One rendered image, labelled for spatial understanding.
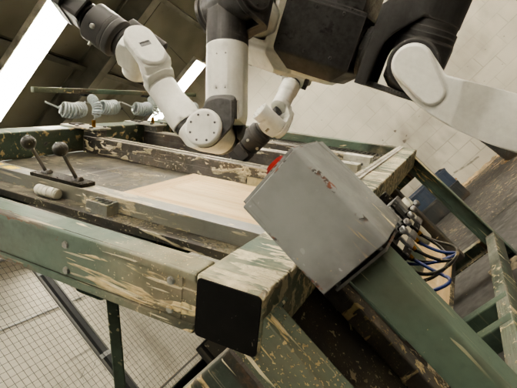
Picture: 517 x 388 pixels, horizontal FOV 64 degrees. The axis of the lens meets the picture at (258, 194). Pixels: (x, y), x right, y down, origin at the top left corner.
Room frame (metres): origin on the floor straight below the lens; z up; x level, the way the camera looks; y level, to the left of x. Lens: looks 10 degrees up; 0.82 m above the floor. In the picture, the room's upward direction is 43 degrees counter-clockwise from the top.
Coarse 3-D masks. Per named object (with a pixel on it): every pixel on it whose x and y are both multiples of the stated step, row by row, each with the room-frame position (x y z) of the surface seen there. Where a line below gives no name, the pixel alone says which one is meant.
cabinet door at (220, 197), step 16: (192, 176) 1.36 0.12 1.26; (208, 176) 1.39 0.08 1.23; (128, 192) 1.10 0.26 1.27; (144, 192) 1.12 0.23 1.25; (160, 192) 1.15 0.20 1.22; (176, 192) 1.17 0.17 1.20; (192, 192) 1.19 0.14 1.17; (208, 192) 1.21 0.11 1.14; (224, 192) 1.23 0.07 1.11; (240, 192) 1.25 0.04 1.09; (192, 208) 1.04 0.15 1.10; (208, 208) 1.07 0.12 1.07; (224, 208) 1.09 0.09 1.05; (240, 208) 1.11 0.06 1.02; (256, 224) 0.99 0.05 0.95
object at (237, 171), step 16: (96, 112) 1.56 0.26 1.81; (80, 128) 1.56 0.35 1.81; (96, 128) 1.58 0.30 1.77; (96, 144) 1.58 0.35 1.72; (112, 144) 1.55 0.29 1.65; (128, 144) 1.52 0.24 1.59; (144, 144) 1.55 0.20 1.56; (128, 160) 1.55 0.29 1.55; (144, 160) 1.52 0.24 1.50; (160, 160) 1.50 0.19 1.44; (176, 160) 1.47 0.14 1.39; (192, 160) 1.45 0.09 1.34; (208, 160) 1.43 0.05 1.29; (224, 160) 1.42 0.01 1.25; (224, 176) 1.43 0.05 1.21; (240, 176) 1.41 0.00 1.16; (256, 176) 1.39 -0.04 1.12
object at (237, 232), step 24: (0, 168) 1.10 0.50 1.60; (24, 168) 1.12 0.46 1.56; (72, 192) 1.02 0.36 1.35; (96, 192) 1.00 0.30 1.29; (120, 192) 1.02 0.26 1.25; (144, 216) 0.96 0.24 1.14; (168, 216) 0.94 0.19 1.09; (192, 216) 0.92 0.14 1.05; (216, 216) 0.94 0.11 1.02; (240, 240) 0.89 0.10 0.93
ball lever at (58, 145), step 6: (54, 144) 0.94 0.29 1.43; (60, 144) 0.94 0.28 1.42; (54, 150) 0.94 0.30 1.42; (60, 150) 0.95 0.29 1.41; (66, 150) 0.96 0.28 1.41; (66, 156) 0.98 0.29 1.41; (66, 162) 0.99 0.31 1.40; (72, 168) 1.01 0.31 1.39; (72, 174) 1.02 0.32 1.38; (72, 180) 1.03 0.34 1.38; (78, 180) 1.03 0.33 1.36
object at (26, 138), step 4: (24, 136) 0.98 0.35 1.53; (28, 136) 0.98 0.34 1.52; (32, 136) 0.99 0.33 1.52; (24, 140) 0.97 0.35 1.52; (28, 140) 0.98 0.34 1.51; (32, 140) 0.98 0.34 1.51; (24, 144) 0.97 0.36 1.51; (28, 144) 0.98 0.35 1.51; (32, 144) 0.99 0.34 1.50; (24, 148) 0.99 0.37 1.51; (28, 148) 0.99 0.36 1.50; (32, 148) 0.99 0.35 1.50; (32, 152) 1.01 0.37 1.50; (36, 152) 1.02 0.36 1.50; (36, 156) 1.02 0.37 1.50; (40, 160) 1.03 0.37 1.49; (40, 164) 1.04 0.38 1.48; (44, 168) 1.05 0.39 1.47; (44, 172) 1.06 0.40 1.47; (48, 172) 1.06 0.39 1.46; (52, 172) 1.07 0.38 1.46
